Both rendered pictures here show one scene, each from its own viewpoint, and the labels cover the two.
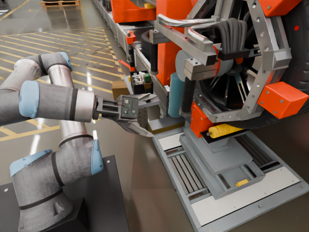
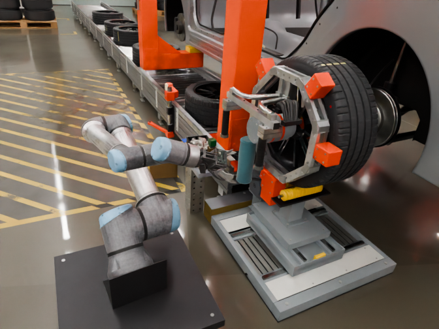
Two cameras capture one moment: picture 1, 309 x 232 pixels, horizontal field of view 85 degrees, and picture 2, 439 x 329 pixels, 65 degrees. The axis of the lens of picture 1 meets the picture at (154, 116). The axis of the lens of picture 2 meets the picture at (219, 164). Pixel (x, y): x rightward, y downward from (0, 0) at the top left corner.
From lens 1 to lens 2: 91 cm
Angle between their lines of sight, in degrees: 13
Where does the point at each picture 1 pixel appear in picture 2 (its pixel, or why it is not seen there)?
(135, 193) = not seen: hidden behind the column
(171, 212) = (242, 296)
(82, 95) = (193, 147)
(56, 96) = (179, 147)
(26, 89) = (164, 141)
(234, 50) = (291, 120)
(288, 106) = (329, 157)
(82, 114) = (193, 159)
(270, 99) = (319, 153)
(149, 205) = (216, 291)
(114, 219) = (191, 279)
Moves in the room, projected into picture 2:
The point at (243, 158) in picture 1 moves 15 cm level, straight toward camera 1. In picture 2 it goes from (321, 231) to (310, 245)
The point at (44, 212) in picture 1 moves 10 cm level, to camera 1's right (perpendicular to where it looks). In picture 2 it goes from (136, 255) to (161, 254)
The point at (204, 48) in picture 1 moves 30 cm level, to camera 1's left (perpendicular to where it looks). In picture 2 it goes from (272, 118) to (198, 116)
